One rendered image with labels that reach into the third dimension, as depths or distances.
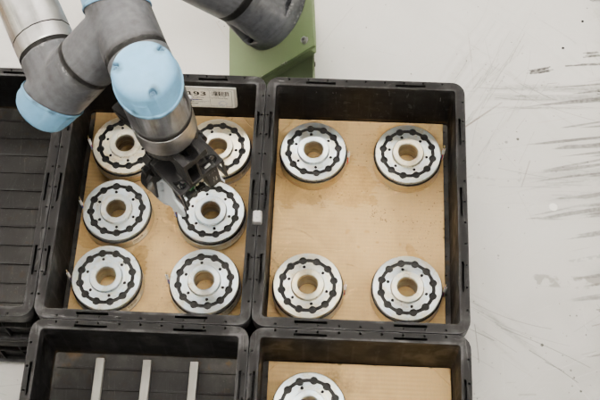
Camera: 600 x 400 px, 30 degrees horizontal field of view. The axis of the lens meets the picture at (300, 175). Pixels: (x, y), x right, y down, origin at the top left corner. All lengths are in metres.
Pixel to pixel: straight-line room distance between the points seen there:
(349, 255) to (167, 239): 0.28
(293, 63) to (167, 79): 0.63
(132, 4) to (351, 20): 0.81
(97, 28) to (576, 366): 0.92
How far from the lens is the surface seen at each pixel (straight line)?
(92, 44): 1.32
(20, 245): 1.75
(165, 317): 1.55
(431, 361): 1.61
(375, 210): 1.72
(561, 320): 1.83
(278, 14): 1.83
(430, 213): 1.72
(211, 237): 1.67
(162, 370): 1.64
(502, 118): 1.97
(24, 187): 1.79
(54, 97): 1.37
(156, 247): 1.70
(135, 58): 1.24
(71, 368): 1.66
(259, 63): 1.88
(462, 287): 1.59
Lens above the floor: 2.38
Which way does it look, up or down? 63 degrees down
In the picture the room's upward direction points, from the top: 1 degrees counter-clockwise
